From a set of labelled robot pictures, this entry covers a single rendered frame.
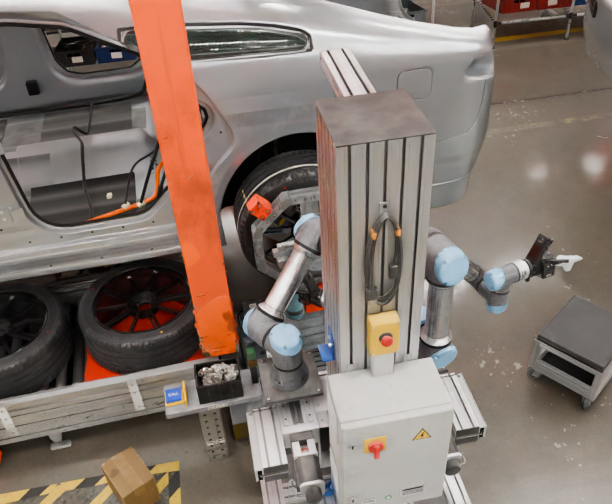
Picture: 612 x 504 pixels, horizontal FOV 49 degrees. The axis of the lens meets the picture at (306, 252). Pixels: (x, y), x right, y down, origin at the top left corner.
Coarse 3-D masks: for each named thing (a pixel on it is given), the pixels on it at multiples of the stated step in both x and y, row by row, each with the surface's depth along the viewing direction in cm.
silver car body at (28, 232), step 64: (0, 0) 267; (64, 0) 271; (192, 0) 280; (256, 0) 286; (320, 0) 294; (384, 0) 449; (0, 64) 435; (192, 64) 280; (256, 64) 286; (384, 64) 298; (448, 64) 304; (0, 128) 436; (64, 128) 431; (128, 128) 428; (256, 128) 302; (448, 128) 325; (0, 192) 296; (64, 192) 374; (128, 192) 371; (448, 192) 350; (0, 256) 314; (64, 256) 321; (128, 256) 329
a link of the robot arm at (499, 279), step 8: (512, 264) 240; (488, 272) 238; (496, 272) 237; (504, 272) 237; (512, 272) 238; (488, 280) 239; (496, 280) 236; (504, 280) 236; (512, 280) 238; (488, 288) 240; (496, 288) 237; (504, 288) 239
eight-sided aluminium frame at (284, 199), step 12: (288, 192) 306; (300, 192) 307; (312, 192) 305; (276, 204) 308; (288, 204) 304; (276, 216) 307; (252, 228) 312; (264, 228) 310; (264, 264) 323; (276, 276) 329
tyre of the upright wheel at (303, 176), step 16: (272, 160) 320; (288, 160) 317; (304, 160) 315; (256, 176) 319; (272, 176) 311; (288, 176) 307; (304, 176) 307; (240, 192) 327; (256, 192) 311; (272, 192) 308; (240, 208) 322; (240, 224) 318; (240, 240) 322
